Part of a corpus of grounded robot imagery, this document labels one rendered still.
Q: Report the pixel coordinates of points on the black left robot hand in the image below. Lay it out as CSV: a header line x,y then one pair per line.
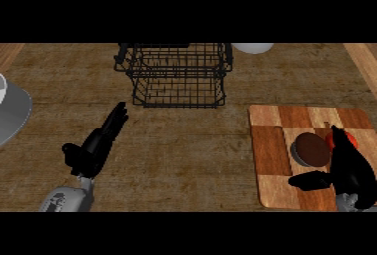
x,y
93,149

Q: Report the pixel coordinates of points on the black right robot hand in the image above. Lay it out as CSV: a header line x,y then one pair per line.
x,y
349,166

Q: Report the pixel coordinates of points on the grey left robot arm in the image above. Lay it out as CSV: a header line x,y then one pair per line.
x,y
70,198

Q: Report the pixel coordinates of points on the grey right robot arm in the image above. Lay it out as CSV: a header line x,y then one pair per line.
x,y
349,203

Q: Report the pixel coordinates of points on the chocolate cupcake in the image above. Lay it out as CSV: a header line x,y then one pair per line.
x,y
309,150

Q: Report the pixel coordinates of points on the checkered wooden cutting board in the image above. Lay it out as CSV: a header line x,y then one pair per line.
x,y
275,156

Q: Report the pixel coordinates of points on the red apple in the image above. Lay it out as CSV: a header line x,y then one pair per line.
x,y
330,140

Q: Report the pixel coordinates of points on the grey round plate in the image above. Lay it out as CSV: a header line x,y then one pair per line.
x,y
14,113

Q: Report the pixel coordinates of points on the white cup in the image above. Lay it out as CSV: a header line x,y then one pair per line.
x,y
2,87

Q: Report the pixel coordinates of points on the white round bowl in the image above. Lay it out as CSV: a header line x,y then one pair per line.
x,y
252,47

